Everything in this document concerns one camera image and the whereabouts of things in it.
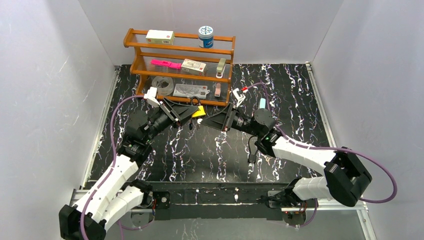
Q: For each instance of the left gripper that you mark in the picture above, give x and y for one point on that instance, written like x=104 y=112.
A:
x=170 y=112

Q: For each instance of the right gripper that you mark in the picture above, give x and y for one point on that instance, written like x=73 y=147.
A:
x=228 y=119

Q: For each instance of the yellow padlock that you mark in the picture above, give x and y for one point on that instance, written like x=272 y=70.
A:
x=200 y=112

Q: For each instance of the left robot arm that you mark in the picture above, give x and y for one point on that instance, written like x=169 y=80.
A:
x=111 y=197

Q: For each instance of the flat packaged card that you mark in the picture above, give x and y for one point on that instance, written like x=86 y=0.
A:
x=190 y=90

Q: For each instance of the clear tape roll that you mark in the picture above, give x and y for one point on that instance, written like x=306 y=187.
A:
x=164 y=85

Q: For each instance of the wooden three-tier shelf rack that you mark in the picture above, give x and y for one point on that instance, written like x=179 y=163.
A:
x=185 y=46

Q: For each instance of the white box middle shelf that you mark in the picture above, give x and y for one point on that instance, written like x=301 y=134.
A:
x=193 y=67

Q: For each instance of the white box shelf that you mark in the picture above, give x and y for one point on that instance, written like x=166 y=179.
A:
x=193 y=67
x=164 y=37

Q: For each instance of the pink flat tool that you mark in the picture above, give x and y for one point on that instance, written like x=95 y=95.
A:
x=168 y=64

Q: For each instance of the white blue stapler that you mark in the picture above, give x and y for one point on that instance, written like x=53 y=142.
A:
x=262 y=103

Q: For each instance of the beige small stapler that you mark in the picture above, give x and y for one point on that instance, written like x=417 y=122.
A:
x=220 y=68

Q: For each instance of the white box top shelf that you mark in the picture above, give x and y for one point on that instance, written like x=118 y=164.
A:
x=164 y=37

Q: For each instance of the blue round jar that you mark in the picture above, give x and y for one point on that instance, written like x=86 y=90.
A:
x=206 y=37

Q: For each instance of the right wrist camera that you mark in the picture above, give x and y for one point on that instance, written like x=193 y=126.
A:
x=239 y=95

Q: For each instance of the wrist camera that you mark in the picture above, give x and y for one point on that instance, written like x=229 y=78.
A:
x=239 y=95
x=152 y=96

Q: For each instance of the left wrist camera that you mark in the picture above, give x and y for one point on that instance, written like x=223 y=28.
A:
x=152 y=96

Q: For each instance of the black cable loop lock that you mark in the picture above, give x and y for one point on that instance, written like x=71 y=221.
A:
x=252 y=156

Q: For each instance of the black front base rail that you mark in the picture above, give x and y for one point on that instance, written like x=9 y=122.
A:
x=222 y=200

